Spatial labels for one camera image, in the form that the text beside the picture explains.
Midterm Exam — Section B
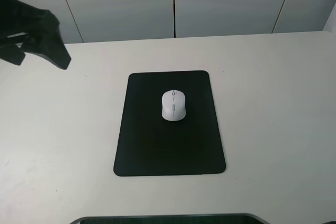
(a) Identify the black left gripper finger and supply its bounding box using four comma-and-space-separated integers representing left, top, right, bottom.
25, 35, 71, 70
0, 44, 26, 66

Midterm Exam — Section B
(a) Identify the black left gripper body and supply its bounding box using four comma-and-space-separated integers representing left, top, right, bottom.
1, 0, 60, 53

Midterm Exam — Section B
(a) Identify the white wireless computer mouse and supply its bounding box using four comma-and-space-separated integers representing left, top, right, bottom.
162, 90, 186, 122

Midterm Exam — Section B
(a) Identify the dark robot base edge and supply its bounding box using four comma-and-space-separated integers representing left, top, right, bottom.
73, 214, 267, 223

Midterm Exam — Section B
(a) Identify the black rectangular mouse pad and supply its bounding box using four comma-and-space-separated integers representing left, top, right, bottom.
113, 70, 226, 177

